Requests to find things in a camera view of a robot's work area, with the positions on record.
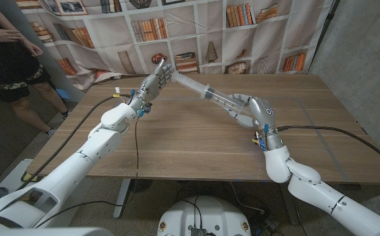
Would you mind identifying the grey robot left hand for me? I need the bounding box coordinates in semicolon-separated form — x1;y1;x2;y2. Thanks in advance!
129;58;176;115

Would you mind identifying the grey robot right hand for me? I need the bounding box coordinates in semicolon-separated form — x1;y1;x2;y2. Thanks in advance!
224;93;284;151

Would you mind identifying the large clear plastic syringe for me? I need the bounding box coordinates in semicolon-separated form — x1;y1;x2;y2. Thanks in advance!
172;70;246;114

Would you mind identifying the printed bookshelf backdrop cloth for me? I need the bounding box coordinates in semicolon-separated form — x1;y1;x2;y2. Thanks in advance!
14;0;337;91

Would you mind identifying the black round floor base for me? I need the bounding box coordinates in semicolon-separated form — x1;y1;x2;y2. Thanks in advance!
129;179;153;193

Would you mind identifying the grey metal table leg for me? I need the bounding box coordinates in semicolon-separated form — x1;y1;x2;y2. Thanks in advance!
278;183;299;226
113;178;132;219

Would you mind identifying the black backdrop stand pole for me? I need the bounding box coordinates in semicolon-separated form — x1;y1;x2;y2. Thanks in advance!
307;0;341;75

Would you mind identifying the black power adapter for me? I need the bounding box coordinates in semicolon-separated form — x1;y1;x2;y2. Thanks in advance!
257;218;279;235

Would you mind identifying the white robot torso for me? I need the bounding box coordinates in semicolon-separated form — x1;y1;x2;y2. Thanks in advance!
157;195;252;236

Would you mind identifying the person in black top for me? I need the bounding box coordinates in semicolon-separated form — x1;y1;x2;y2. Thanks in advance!
0;0;71;137

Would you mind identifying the yellow floor pad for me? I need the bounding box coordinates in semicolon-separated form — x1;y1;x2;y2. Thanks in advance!
21;172;43;183

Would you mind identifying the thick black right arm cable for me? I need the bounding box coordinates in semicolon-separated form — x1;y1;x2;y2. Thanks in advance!
276;125;380;170

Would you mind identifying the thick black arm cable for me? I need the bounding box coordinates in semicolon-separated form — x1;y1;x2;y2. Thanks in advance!
18;94;131;190
276;125;380;170

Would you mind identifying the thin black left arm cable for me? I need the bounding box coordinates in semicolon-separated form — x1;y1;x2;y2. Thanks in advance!
34;114;140;229

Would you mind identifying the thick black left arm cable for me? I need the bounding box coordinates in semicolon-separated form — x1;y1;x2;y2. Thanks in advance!
18;94;131;190

